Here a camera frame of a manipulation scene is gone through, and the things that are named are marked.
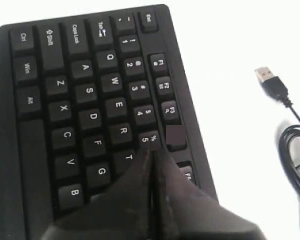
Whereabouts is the black USB cable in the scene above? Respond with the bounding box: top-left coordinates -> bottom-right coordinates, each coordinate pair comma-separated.
254,66 -> 300,240

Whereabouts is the black acer keyboard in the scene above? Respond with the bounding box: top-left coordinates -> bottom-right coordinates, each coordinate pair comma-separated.
0,4 -> 217,240

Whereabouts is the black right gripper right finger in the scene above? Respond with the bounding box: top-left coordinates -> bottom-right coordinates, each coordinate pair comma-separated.
152,149 -> 266,240

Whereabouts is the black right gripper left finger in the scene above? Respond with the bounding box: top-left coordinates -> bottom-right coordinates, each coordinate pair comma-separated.
41,149 -> 153,240

